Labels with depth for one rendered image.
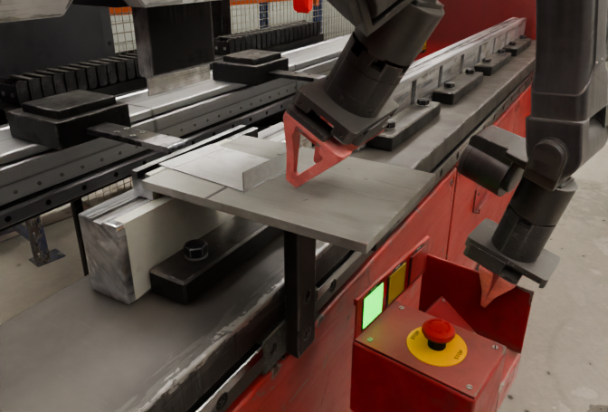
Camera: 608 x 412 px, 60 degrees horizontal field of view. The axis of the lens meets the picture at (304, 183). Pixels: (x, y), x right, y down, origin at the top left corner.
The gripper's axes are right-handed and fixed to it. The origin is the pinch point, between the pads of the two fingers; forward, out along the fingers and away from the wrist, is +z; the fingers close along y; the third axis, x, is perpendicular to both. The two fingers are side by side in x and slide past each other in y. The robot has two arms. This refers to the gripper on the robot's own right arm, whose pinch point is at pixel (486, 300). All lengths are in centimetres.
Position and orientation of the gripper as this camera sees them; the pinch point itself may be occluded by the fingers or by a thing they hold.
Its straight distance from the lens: 75.3
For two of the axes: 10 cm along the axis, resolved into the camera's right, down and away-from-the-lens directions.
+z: -2.0, 8.3, 5.3
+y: -7.7, -4.6, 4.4
